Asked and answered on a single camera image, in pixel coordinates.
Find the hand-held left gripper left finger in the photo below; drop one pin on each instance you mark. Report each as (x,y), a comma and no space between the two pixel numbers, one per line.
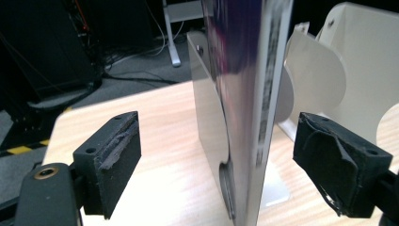
(106,166)

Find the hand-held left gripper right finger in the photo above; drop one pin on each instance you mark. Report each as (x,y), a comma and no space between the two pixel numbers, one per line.
(338,169)

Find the white expandable book rack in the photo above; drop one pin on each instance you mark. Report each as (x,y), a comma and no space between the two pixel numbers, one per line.
(360,62)

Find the black illustrated magazine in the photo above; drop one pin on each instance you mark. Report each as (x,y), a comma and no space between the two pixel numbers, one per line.
(241,94)

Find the black base with yellow stripes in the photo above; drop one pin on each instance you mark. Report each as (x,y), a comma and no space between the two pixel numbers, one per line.
(22,138)

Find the black equipment cabinet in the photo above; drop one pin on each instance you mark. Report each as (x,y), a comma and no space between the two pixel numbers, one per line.
(40,47)

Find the white metal stand frame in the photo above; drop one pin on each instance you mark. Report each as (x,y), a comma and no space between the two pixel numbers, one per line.
(175,25)

